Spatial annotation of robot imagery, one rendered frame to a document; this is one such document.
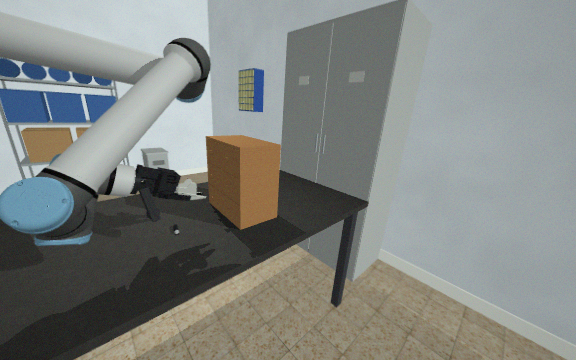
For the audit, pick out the tan wooden chest of drawers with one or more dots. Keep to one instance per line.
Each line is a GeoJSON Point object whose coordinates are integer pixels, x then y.
{"type": "Point", "coordinates": [259, 166]}

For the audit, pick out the brown wooden drawer front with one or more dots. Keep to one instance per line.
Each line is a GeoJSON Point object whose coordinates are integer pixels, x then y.
{"type": "Point", "coordinates": [214, 154]}
{"type": "Point", "coordinates": [230, 159]}
{"type": "Point", "coordinates": [231, 210]}
{"type": "Point", "coordinates": [215, 175]}
{"type": "Point", "coordinates": [217, 199]}
{"type": "Point", "coordinates": [231, 185]}

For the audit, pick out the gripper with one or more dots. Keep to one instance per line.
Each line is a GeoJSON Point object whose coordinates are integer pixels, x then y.
{"type": "Point", "coordinates": [160, 184]}

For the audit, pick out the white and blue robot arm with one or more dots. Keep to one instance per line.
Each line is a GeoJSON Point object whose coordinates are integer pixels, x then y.
{"type": "Point", "coordinates": [51, 203]}

